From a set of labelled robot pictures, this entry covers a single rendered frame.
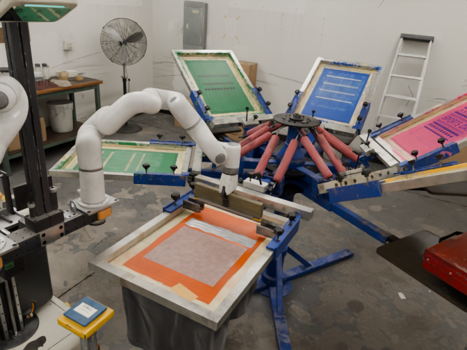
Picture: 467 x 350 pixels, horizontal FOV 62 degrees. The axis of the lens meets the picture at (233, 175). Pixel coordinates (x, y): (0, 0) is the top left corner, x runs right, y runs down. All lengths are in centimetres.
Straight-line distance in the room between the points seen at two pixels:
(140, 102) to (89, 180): 38
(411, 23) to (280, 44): 174
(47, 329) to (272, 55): 479
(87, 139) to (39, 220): 34
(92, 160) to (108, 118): 18
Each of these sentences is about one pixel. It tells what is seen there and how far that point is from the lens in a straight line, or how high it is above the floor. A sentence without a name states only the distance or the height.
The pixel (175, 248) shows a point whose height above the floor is 95.
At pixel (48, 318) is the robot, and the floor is 28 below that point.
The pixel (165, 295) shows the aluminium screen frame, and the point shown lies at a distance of 145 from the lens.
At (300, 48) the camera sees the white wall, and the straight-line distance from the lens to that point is 591.
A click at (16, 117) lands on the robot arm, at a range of 134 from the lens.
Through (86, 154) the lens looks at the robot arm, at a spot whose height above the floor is 137.
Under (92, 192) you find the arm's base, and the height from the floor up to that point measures 120.
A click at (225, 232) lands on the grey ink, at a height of 96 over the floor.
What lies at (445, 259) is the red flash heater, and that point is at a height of 110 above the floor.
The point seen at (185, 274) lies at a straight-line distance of 159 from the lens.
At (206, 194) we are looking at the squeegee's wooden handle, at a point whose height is 110.
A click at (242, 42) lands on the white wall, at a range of 626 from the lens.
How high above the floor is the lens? 195
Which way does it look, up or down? 24 degrees down
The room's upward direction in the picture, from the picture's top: 5 degrees clockwise
